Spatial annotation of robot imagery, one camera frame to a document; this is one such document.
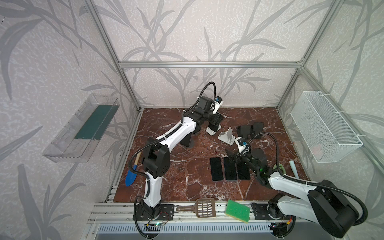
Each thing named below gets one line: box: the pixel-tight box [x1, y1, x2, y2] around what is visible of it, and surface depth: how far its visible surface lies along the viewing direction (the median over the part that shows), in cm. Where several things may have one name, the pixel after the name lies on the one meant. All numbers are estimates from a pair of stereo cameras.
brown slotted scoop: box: [176, 198, 216, 219], surface depth 77 cm
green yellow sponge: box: [224, 199, 251, 224], surface depth 75 cm
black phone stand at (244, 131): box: [237, 125, 253, 139], surface depth 101 cm
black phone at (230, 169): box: [224, 157, 238, 181], surface depth 88 cm
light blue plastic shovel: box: [289, 160, 300, 179], surface depth 88 cm
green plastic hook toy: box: [273, 163, 286, 174], surface depth 90 cm
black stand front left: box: [252, 122, 264, 139], surface depth 101 cm
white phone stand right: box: [217, 127, 236, 146], surface depth 101 cm
